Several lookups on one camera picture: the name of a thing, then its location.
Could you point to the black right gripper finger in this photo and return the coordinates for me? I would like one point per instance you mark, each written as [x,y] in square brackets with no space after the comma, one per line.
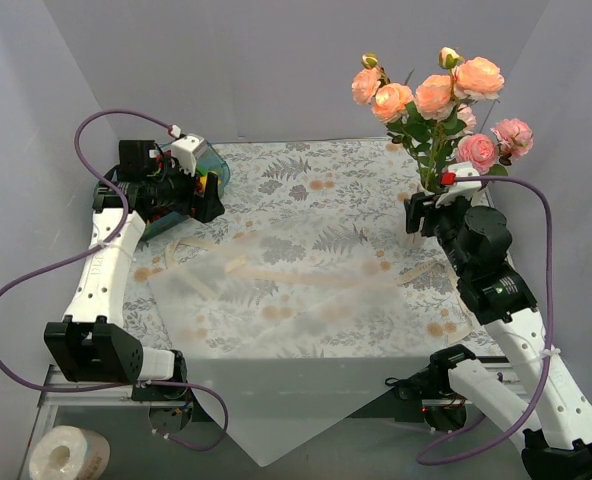
[415,208]
[430,215]

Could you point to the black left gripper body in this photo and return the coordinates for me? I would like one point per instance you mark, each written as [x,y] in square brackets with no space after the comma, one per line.
[196,195]

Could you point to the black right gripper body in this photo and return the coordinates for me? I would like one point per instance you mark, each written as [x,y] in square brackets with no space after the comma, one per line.
[423,212]

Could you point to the peach rose stem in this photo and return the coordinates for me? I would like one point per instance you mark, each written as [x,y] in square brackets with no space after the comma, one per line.
[388,100]

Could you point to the pink artificial flower bouquet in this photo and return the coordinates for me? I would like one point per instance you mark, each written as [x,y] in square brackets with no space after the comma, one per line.
[433,120]

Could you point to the pink rose stem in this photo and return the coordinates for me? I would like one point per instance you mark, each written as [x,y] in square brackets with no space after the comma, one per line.
[511,139]
[466,115]

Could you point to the white paper bouquet wrap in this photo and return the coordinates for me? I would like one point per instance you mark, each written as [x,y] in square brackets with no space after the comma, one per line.
[294,331]

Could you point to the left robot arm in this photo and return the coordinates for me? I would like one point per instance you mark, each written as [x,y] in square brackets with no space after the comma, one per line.
[90,343]

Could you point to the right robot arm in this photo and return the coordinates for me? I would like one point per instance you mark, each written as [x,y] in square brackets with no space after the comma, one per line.
[555,442]

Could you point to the white ribbed ceramic vase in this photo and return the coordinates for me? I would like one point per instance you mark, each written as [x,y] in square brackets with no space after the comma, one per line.
[414,241]

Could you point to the white cup brown lid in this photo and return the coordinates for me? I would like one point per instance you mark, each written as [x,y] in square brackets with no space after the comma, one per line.
[477,191]

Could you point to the floral patterned table mat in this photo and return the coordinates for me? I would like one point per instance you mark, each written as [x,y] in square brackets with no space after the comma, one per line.
[348,189]

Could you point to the teal plastic fruit tray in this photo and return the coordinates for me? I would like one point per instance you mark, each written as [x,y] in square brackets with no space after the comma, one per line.
[107,198]

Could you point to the white paper roll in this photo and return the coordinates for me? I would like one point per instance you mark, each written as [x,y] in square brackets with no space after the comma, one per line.
[68,452]

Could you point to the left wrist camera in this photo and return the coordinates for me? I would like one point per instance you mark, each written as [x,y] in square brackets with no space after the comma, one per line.
[186,151]

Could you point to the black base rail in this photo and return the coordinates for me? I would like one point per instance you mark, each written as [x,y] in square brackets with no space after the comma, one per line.
[237,392]

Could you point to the aluminium frame rail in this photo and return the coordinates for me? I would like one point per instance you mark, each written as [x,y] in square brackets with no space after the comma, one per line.
[101,395]

